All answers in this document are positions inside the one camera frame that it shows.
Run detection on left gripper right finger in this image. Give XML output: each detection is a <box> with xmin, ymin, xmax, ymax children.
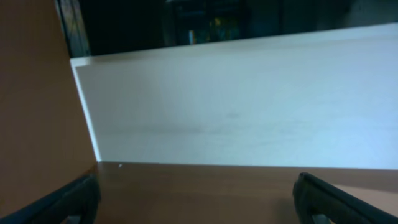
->
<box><xmin>293</xmin><ymin>172</ymin><xmax>397</xmax><ymax>224</ymax></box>

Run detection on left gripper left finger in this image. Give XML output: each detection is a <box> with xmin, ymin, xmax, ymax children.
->
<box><xmin>1</xmin><ymin>174</ymin><xmax>101</xmax><ymax>224</ymax></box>

